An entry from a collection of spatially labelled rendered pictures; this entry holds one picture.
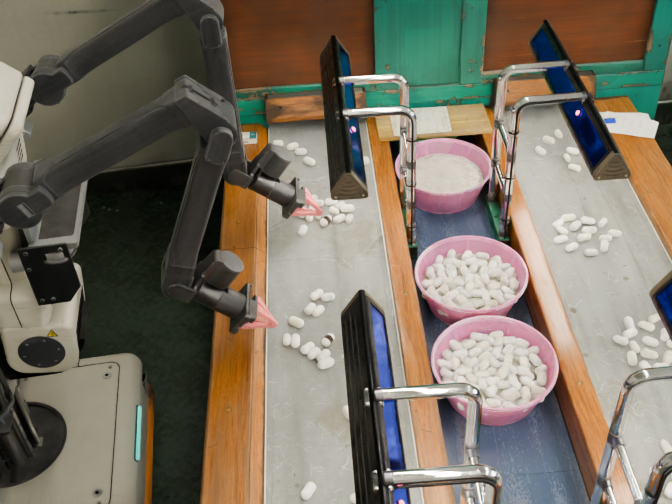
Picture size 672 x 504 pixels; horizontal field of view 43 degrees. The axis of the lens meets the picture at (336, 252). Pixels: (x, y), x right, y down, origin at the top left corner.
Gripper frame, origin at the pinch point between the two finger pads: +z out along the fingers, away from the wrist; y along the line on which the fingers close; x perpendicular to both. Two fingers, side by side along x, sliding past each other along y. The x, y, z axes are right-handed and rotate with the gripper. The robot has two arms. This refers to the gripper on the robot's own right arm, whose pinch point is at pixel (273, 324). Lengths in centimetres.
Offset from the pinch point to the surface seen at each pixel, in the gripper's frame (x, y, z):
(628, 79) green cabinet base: -70, 91, 80
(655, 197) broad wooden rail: -61, 40, 78
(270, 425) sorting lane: 6.7, -21.3, 4.1
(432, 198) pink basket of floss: -22, 50, 36
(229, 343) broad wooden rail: 10.6, 0.1, -4.4
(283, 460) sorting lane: 5.0, -30.1, 6.1
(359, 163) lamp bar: -33.4, 21.5, -0.8
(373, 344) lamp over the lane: -34.5, -34.9, -4.1
